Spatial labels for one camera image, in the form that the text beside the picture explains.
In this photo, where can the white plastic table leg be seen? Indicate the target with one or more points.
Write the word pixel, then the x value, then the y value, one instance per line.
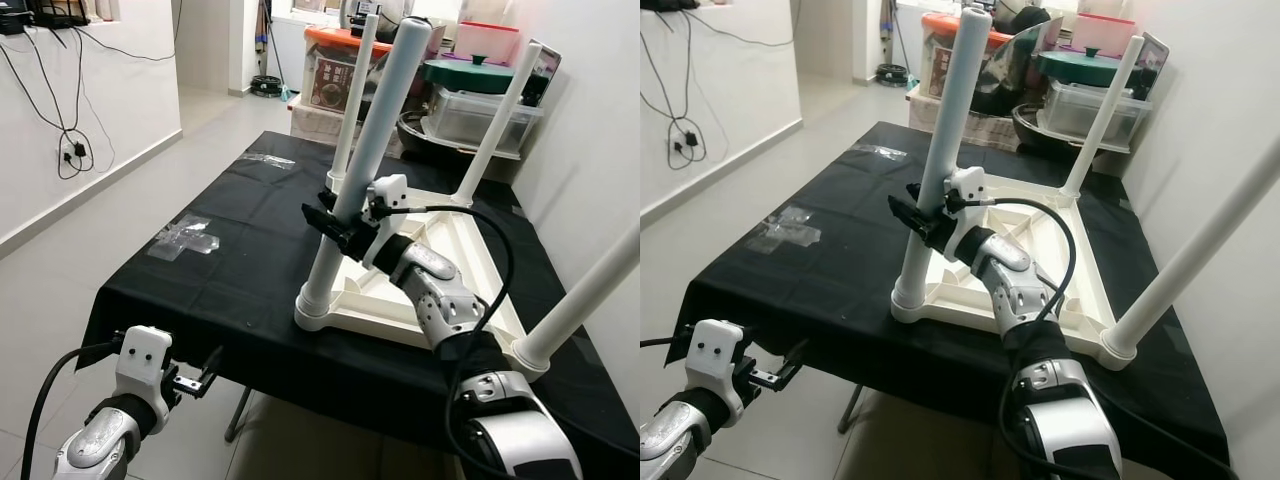
pixel 580 300
pixel 1100 110
pixel 1190 260
pixel 500 120
pixel 352 100
pixel 950 120
pixel 385 120

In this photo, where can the grey metal folding table leg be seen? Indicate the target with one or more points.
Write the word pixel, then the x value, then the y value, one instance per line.
pixel 853 410
pixel 238 415

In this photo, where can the crumpled clear tape piece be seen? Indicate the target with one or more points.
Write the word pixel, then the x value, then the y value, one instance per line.
pixel 262 160
pixel 878 151

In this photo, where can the patterned cloth covered bench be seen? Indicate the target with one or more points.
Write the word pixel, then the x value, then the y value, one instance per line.
pixel 310 125
pixel 920 120

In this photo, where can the black tablecloth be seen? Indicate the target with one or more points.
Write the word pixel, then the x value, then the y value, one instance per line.
pixel 800 280
pixel 200 280

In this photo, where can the brown printed carton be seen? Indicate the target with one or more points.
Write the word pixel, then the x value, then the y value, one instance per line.
pixel 328 85
pixel 932 78

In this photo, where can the white plastic table top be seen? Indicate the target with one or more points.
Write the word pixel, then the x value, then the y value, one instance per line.
pixel 470 270
pixel 1060 260

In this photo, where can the flat clear tape patch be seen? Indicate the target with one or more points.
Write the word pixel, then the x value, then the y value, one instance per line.
pixel 790 228
pixel 185 238

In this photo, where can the clear bin with orange lid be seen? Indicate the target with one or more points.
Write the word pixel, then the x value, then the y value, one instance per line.
pixel 932 60
pixel 330 40

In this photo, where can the clear plastic food container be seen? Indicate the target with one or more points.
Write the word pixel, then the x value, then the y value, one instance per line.
pixel 470 120
pixel 1085 115

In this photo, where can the shiny black plastic bag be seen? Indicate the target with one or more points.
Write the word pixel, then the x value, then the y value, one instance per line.
pixel 432 60
pixel 1010 60

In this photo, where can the green round pot lid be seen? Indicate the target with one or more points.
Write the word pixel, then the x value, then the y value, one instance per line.
pixel 470 72
pixel 1085 65

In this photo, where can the pink purple container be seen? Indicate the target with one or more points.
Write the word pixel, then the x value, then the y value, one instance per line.
pixel 487 40
pixel 1100 32

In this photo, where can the dark green tray with label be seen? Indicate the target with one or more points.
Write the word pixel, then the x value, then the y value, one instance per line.
pixel 1150 60
pixel 540 65

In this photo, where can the black wifi router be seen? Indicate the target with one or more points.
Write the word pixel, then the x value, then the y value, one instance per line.
pixel 60 15
pixel 665 4

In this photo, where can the black set-top box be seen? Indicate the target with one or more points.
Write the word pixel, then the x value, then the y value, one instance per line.
pixel 10 22

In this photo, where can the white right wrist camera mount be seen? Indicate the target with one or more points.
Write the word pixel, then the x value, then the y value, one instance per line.
pixel 968 195
pixel 388 205

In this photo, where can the black wall power plug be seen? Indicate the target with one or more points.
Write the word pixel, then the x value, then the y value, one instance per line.
pixel 78 150
pixel 690 140

